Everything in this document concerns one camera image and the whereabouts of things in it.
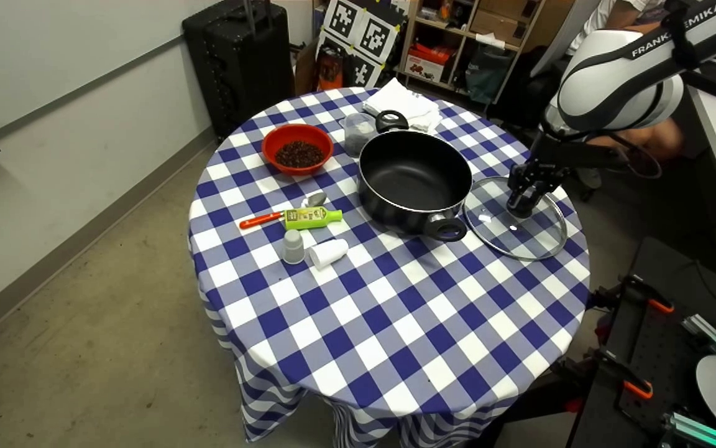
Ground glass pot lid black knob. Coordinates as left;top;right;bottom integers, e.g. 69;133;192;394
466;180;566;260

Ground black cooking pot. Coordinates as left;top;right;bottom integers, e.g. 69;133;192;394
357;132;473;242

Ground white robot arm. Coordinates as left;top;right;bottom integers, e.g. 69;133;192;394
507;0;716;218

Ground clear glass cup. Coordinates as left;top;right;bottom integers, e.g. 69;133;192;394
344;111;375;157

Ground wooden storage shelf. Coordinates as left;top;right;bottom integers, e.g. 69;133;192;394
397;0;574;104

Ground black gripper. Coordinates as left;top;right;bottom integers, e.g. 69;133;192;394
507;160;565;218

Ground blue white checkered tablecloth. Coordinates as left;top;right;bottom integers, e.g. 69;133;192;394
190;87;590;448

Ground white salt shaker upright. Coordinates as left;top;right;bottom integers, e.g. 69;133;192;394
282;228;306;264

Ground black tool cart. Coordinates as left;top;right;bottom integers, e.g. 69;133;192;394
569;238;716;448

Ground red handled spoon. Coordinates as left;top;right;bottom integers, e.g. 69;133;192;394
236;188;329;233

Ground calibration tag board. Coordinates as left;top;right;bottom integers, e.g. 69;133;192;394
319;0;405;61

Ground black case on floor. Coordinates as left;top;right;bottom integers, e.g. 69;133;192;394
182;0;294;136

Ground white shaker lying down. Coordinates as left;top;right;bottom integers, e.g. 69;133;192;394
309;238;347;269

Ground red bowl with beans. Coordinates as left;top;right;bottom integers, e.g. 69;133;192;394
260;125;334;177

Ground folded white towels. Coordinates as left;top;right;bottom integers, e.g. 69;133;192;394
362;79;439;132

